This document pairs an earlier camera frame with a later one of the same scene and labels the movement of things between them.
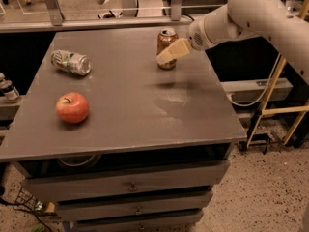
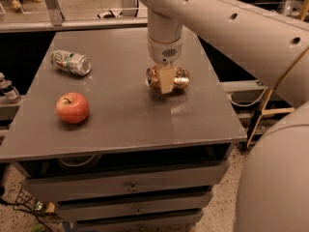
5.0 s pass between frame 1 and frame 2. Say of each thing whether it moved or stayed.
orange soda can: moved
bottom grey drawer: stayed
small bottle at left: stayed
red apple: stayed
